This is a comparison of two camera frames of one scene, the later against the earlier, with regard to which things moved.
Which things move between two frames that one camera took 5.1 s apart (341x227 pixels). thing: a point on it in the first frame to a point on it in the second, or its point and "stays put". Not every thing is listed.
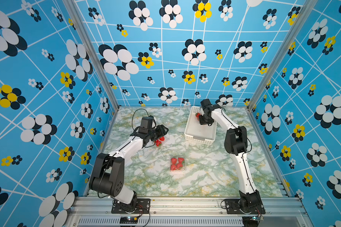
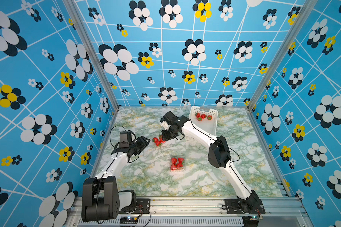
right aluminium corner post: (304, 11) stays put
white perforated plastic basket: (194, 132) stays put
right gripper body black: (203, 120) to (168, 134)
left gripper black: (161, 131) to (142, 143)
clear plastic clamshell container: (177, 164) stays put
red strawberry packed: (174, 161) stays put
